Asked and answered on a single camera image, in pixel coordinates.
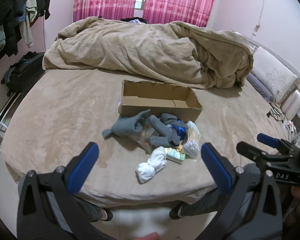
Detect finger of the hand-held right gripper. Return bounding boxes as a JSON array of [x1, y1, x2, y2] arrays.
[[236, 141, 274, 167], [257, 133, 300, 153]]

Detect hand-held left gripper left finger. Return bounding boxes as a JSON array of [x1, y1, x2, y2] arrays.
[[16, 142, 108, 240]]

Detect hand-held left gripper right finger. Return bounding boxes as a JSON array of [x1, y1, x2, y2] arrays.
[[195, 142, 284, 240]]

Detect bag of cotton swabs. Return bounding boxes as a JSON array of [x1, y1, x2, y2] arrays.
[[182, 120, 201, 160]]

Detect green tissue packet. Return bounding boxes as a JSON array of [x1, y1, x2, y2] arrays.
[[164, 147, 187, 164]]

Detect blue packet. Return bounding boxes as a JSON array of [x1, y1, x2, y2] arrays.
[[174, 121, 190, 141]]

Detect grey sock pair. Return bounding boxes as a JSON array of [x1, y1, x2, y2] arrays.
[[102, 109, 151, 139]]

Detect grey textured sock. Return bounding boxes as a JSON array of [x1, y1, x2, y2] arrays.
[[148, 113, 182, 147]]

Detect white socks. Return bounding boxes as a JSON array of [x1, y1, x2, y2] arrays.
[[136, 146, 168, 184]]

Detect clear plastic bag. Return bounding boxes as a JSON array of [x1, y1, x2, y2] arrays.
[[133, 124, 163, 153]]

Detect cardboard box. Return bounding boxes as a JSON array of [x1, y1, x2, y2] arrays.
[[118, 80, 203, 123]]

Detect person's left hand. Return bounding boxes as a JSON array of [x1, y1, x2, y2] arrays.
[[137, 232, 161, 240]]

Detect person's right leg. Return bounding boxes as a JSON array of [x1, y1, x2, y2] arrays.
[[176, 163, 262, 218]]

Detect person's leg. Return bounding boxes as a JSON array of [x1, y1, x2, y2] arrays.
[[176, 163, 262, 218], [72, 194, 108, 222]]

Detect person's left leg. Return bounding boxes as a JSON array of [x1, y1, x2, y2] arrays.
[[72, 194, 108, 222]]

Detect grey pillow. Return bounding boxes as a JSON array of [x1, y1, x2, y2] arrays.
[[246, 72, 275, 102]]

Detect person's left shoe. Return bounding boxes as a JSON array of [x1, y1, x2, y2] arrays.
[[99, 207, 114, 222]]

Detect person's shoe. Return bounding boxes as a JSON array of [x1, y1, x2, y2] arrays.
[[99, 207, 114, 222], [169, 203, 183, 220]]

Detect person's right shoe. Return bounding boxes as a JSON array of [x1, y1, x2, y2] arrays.
[[169, 203, 183, 220]]

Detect white floral pillow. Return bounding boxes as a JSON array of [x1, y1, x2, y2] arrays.
[[250, 46, 300, 103]]

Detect black suitcase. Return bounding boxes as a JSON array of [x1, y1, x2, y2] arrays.
[[1, 51, 47, 96]]

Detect beige blanket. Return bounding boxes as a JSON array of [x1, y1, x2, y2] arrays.
[[42, 16, 254, 89]]

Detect dark clothing behind blanket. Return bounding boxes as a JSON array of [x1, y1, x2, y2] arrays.
[[120, 17, 150, 25]]

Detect beige hanging shirt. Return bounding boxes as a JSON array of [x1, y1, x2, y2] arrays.
[[19, 0, 38, 48]]

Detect pink curtain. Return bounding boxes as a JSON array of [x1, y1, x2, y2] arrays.
[[142, 0, 220, 28], [73, 0, 140, 23]]

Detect black fleece coat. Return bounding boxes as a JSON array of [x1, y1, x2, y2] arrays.
[[0, 0, 28, 68]]

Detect black cables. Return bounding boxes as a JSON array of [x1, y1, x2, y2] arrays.
[[266, 102, 286, 123]]

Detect white wall cord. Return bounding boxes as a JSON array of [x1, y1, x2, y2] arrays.
[[249, 0, 268, 38]]

